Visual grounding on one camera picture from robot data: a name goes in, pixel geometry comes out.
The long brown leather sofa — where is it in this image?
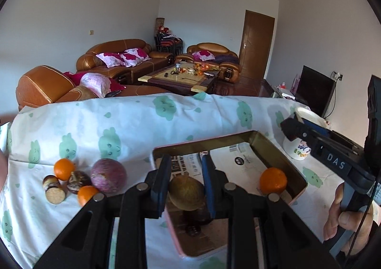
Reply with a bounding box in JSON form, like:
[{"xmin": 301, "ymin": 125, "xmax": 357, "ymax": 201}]
[{"xmin": 76, "ymin": 39, "xmax": 175, "ymax": 83}]

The dark brown round fruit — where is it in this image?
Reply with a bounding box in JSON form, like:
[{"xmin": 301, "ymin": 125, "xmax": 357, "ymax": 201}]
[{"xmin": 66, "ymin": 171, "xmax": 91, "ymax": 195}]

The white printed mug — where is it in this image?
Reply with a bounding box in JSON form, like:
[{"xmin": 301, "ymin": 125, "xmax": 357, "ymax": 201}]
[{"xmin": 282, "ymin": 107, "xmax": 328, "ymax": 161}]

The pink jug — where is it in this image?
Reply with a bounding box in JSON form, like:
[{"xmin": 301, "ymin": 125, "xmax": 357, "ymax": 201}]
[{"xmin": 0, "ymin": 147, "xmax": 9, "ymax": 191}]

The black television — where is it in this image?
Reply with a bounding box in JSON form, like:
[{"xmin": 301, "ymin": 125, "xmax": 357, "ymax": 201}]
[{"xmin": 298, "ymin": 65, "xmax": 337, "ymax": 118}]

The purple passion fruit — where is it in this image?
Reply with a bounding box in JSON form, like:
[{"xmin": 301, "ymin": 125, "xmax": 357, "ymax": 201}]
[{"xmin": 90, "ymin": 158, "xmax": 128, "ymax": 193}]

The brown-green round fruit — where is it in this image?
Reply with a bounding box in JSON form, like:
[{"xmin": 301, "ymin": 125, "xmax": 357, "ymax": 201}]
[{"xmin": 168, "ymin": 176, "xmax": 206, "ymax": 210}]

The magenta blanket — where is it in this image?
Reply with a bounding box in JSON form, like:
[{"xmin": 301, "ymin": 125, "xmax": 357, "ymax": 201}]
[{"xmin": 64, "ymin": 71, "xmax": 127, "ymax": 93}]

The printed paper sheet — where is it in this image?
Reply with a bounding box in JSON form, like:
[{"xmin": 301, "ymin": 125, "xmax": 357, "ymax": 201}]
[{"xmin": 174, "ymin": 141, "xmax": 270, "ymax": 196}]

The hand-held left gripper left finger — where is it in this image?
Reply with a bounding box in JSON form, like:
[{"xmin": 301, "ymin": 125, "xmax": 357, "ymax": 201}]
[{"xmin": 34, "ymin": 154, "xmax": 173, "ymax": 269}]

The brown leather armchair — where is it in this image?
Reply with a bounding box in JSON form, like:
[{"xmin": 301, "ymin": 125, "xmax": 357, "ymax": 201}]
[{"xmin": 175, "ymin": 43, "xmax": 241, "ymax": 82}]

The white green-print tablecloth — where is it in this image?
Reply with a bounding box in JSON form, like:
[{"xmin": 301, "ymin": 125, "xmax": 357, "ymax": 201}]
[{"xmin": 0, "ymin": 93, "xmax": 368, "ymax": 269}]

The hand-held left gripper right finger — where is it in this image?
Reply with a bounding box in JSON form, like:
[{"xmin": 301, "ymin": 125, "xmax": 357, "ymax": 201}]
[{"xmin": 200, "ymin": 152, "xmax": 341, "ymax": 269}]

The purple blanket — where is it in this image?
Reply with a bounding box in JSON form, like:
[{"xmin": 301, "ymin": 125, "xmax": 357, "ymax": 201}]
[{"xmin": 213, "ymin": 54, "xmax": 239, "ymax": 64}]

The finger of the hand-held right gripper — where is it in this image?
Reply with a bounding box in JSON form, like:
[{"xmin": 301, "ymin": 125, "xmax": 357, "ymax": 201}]
[
  {"xmin": 303, "ymin": 118, "xmax": 332, "ymax": 133},
  {"xmin": 280, "ymin": 113, "xmax": 317, "ymax": 152}
]

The brown wooden door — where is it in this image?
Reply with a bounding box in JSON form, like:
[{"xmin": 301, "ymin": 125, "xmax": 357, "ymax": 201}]
[{"xmin": 240, "ymin": 10, "xmax": 275, "ymax": 79}]

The light pink cushion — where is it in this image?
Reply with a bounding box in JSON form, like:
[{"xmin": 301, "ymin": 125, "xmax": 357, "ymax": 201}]
[{"xmin": 77, "ymin": 73, "xmax": 112, "ymax": 98}]

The pink floral cushion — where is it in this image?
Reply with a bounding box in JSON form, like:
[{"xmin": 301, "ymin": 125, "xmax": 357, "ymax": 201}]
[
  {"xmin": 120, "ymin": 48, "xmax": 151, "ymax": 67},
  {"xmin": 192, "ymin": 50, "xmax": 215, "ymax": 61},
  {"xmin": 96, "ymin": 53, "xmax": 125, "ymax": 68}
]

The pile of oranges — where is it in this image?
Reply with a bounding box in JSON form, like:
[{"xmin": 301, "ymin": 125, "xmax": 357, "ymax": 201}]
[{"xmin": 193, "ymin": 62, "xmax": 209, "ymax": 76}]

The pink cookie tin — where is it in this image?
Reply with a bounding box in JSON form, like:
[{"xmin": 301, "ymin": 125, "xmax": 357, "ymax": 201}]
[{"xmin": 152, "ymin": 130, "xmax": 308, "ymax": 258}]

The orange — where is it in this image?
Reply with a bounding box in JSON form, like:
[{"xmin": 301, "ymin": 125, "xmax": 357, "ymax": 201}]
[
  {"xmin": 54, "ymin": 158, "xmax": 76, "ymax": 181},
  {"xmin": 259, "ymin": 167, "xmax": 288, "ymax": 195},
  {"xmin": 77, "ymin": 185, "xmax": 99, "ymax": 206}
]

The dark television stand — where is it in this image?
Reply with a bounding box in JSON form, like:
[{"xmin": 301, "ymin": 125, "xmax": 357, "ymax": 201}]
[{"xmin": 259, "ymin": 79, "xmax": 298, "ymax": 100}]

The stack of black chairs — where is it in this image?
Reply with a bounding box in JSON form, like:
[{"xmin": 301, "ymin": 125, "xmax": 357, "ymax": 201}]
[{"xmin": 154, "ymin": 33, "xmax": 183, "ymax": 55}]

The white mug lid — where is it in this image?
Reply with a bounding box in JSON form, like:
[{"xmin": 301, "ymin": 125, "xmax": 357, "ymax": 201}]
[{"xmin": 295, "ymin": 107, "xmax": 328, "ymax": 130}]

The pink gift bag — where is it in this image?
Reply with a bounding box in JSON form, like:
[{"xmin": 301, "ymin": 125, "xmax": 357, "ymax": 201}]
[{"xmin": 290, "ymin": 74, "xmax": 301, "ymax": 95}]

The dark wooden coffee table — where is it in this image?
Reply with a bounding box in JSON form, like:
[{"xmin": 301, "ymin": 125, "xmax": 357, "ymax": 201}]
[{"xmin": 138, "ymin": 62, "xmax": 222, "ymax": 95}]

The person's right hand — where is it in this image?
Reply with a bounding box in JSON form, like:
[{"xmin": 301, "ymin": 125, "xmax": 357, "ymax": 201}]
[{"xmin": 323, "ymin": 181, "xmax": 377, "ymax": 254}]

